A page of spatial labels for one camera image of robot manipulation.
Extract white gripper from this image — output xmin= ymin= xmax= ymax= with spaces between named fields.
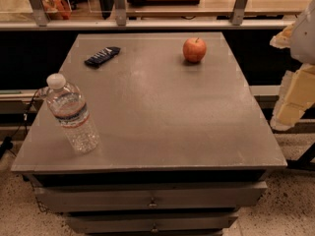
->
xmin=270 ymin=0 xmax=315 ymax=131

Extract clear plastic water bottle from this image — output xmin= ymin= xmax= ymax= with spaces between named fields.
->
xmin=46 ymin=74 xmax=99 ymax=153

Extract red apple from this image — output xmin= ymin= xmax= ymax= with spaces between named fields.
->
xmin=183 ymin=37 xmax=207 ymax=63

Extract grey top drawer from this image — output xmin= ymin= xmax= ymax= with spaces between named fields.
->
xmin=34 ymin=181 xmax=267 ymax=212

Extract grey drawer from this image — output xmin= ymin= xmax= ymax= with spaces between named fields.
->
xmin=34 ymin=181 xmax=267 ymax=212
xmin=67 ymin=212 xmax=238 ymax=234

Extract dark blue snack bar wrapper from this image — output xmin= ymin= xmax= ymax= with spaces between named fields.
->
xmin=85 ymin=46 xmax=120 ymax=68

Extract orange plastic bag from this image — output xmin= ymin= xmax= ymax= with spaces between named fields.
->
xmin=41 ymin=0 xmax=71 ymax=20

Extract grey lower drawer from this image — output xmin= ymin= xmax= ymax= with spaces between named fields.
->
xmin=67 ymin=212 xmax=238 ymax=234

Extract grey metal rail frame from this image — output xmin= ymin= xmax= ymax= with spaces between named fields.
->
xmin=0 ymin=0 xmax=296 ymax=31

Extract black cable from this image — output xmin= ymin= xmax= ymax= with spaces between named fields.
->
xmin=0 ymin=88 xmax=40 ymax=159

